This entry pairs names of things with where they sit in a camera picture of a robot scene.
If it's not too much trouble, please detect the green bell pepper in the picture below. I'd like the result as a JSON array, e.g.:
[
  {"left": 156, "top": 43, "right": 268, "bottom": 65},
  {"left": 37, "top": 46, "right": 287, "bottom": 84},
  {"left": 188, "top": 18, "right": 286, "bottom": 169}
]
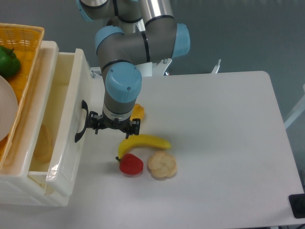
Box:
[{"left": 0, "top": 46, "right": 21, "bottom": 79}]

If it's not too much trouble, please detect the white frame at right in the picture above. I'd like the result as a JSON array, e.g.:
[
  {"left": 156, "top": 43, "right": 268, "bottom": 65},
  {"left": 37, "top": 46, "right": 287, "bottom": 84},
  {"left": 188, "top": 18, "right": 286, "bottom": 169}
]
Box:
[{"left": 284, "top": 95, "right": 305, "bottom": 129}]

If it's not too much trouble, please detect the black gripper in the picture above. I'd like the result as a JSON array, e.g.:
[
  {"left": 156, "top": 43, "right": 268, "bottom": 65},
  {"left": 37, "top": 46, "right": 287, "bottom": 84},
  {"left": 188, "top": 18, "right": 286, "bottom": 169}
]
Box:
[{"left": 86, "top": 111, "right": 141, "bottom": 139}]

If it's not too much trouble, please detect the orange woven basket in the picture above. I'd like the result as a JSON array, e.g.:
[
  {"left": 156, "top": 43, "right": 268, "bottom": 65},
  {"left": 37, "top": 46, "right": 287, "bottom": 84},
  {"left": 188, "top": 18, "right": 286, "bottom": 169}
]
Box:
[{"left": 0, "top": 23, "right": 45, "bottom": 167}]

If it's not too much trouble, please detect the red bell pepper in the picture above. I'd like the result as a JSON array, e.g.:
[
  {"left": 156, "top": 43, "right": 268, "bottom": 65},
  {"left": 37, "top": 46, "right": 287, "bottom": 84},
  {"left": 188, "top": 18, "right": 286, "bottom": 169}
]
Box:
[{"left": 115, "top": 153, "right": 143, "bottom": 176}]

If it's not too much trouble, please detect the beige round plate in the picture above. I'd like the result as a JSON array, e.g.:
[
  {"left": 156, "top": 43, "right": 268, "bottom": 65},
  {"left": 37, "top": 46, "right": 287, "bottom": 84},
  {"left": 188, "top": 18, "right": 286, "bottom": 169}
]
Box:
[{"left": 0, "top": 76, "right": 18, "bottom": 140}]

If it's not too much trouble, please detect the black device at edge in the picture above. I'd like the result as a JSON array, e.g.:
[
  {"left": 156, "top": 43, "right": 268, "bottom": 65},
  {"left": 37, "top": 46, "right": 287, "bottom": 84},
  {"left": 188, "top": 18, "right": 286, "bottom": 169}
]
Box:
[{"left": 288, "top": 194, "right": 305, "bottom": 219}]

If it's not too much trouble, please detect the oblong bread loaf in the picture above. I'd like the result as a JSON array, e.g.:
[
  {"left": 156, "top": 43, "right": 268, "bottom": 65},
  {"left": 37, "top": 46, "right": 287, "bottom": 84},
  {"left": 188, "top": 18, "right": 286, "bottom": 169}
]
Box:
[{"left": 33, "top": 124, "right": 53, "bottom": 163}]

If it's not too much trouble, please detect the white drawer cabinet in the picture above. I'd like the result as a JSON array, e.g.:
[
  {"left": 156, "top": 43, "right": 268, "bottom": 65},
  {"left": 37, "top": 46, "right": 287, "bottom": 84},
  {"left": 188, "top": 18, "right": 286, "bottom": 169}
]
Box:
[{"left": 0, "top": 41, "right": 69, "bottom": 207}]

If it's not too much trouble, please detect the white top drawer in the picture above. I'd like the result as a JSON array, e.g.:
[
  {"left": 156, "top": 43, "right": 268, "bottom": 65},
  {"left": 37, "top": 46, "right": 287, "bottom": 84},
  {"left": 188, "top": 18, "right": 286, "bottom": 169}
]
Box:
[{"left": 29, "top": 49, "right": 92, "bottom": 197}]

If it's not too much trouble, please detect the round flower bread roll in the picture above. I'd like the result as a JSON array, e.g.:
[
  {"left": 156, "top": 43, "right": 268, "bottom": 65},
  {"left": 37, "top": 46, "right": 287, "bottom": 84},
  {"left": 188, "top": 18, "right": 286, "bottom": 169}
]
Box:
[{"left": 147, "top": 151, "right": 177, "bottom": 179}]

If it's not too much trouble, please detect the black drawer handle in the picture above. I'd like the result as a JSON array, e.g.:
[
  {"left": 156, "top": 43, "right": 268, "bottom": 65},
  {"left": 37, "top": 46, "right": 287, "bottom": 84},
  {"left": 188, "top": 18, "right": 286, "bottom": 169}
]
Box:
[{"left": 74, "top": 100, "right": 89, "bottom": 143}]

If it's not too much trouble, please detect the yellow banana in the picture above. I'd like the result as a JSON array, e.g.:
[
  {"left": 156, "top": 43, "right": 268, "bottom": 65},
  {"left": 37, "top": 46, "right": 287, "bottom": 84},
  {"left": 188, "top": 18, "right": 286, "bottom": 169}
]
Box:
[{"left": 118, "top": 134, "right": 172, "bottom": 159}]

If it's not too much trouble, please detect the orange yellow bell pepper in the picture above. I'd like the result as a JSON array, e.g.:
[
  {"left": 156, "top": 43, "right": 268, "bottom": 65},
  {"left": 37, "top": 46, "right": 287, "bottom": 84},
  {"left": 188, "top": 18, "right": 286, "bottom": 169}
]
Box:
[{"left": 130, "top": 104, "right": 145, "bottom": 121}]

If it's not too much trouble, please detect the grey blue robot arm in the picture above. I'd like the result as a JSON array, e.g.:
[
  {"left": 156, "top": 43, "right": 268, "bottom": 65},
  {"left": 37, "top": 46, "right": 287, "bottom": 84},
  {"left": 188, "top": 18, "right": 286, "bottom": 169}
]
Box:
[{"left": 76, "top": 0, "right": 190, "bottom": 136}]

